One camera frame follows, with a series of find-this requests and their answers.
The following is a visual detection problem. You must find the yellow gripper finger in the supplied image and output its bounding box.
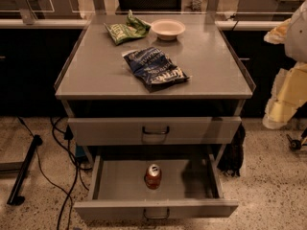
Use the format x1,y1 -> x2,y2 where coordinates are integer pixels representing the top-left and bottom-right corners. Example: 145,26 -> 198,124
262,62 -> 307,129
264,19 -> 291,44

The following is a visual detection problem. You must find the red coke can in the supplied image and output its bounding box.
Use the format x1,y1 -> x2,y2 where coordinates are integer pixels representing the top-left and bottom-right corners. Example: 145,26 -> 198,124
144,164 -> 162,190

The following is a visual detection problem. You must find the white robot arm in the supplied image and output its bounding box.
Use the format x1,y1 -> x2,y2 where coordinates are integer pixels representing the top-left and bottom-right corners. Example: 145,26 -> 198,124
262,1 -> 307,129

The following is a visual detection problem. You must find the closed grey top drawer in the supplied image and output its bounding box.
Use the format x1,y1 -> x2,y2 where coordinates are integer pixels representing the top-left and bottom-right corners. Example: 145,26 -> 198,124
68,117 -> 241,146

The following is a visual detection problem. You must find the grey drawer cabinet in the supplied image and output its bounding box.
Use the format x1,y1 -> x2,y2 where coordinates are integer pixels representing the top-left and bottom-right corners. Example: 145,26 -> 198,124
53,13 -> 257,222

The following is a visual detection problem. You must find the open grey middle drawer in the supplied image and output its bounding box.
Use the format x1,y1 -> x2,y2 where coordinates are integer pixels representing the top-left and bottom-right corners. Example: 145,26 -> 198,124
75,154 -> 238,220

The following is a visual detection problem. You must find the black caster wheel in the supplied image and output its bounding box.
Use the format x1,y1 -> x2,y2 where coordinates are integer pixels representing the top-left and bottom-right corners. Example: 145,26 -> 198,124
286,128 -> 307,150

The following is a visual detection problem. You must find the white paper bowl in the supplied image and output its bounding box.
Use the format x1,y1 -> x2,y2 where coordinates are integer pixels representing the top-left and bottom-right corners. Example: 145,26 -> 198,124
151,19 -> 185,41

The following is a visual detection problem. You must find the blue chip bag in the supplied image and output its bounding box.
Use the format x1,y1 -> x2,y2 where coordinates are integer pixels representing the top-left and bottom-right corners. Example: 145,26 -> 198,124
122,47 -> 190,92

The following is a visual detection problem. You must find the green chip bag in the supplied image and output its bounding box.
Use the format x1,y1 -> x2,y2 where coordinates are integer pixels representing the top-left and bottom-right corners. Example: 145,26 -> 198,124
105,11 -> 151,45

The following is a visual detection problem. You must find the black floor stand bar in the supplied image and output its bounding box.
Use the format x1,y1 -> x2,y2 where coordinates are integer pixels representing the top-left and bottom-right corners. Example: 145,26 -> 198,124
7,135 -> 42,206

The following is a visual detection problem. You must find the black floor cable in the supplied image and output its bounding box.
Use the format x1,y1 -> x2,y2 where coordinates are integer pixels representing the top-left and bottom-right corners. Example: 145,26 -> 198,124
16,116 -> 94,230

